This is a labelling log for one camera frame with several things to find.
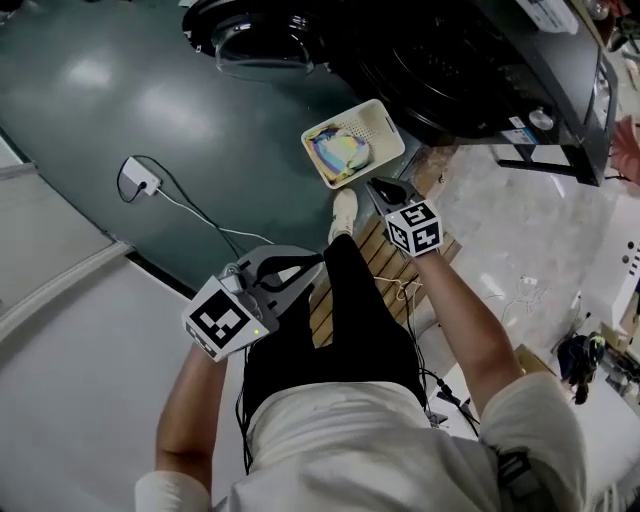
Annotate person's right forearm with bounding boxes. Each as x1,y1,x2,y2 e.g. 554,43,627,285
412,248,525,420

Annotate round glass machine door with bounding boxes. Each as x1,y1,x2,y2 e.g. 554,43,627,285
180,0,334,84

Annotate cardboard box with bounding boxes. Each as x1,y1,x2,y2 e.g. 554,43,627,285
513,343,557,379

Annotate black arm strap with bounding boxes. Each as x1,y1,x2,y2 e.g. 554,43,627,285
494,447,535,489

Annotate black washing machine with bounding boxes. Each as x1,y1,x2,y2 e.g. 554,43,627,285
327,0,620,189

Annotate person's white shoe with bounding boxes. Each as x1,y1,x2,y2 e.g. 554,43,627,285
327,188,360,242

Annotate white power cable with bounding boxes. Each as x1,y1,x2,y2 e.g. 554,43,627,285
153,188,262,239

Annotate white plastic basket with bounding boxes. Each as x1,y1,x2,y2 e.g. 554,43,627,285
300,98,406,190

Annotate pink cloth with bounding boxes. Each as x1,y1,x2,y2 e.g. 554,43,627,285
610,115,640,182

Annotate white power strip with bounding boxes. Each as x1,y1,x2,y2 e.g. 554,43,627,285
122,155,164,198

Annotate white charger with cable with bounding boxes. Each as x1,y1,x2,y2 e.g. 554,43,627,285
482,274,551,326

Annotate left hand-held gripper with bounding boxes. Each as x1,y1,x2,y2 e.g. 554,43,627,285
182,244,326,362

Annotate wooden slat board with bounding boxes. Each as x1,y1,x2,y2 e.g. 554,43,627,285
308,216,464,350

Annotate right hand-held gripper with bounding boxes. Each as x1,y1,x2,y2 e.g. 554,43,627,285
367,176,445,259

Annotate beige cord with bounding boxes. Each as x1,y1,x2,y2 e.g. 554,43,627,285
373,274,424,302

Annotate rainbow coloured clothes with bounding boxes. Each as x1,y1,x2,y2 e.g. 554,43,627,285
305,127,376,182

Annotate person's black trousers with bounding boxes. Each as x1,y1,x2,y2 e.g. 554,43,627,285
241,233,430,419

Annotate person's left forearm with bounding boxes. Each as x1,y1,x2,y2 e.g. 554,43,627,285
154,343,247,474

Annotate black bag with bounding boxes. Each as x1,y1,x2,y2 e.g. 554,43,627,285
555,332,609,406

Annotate white box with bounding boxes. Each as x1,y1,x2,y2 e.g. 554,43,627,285
517,0,581,35

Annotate person's white shirt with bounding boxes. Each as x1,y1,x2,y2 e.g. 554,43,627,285
134,372,590,512

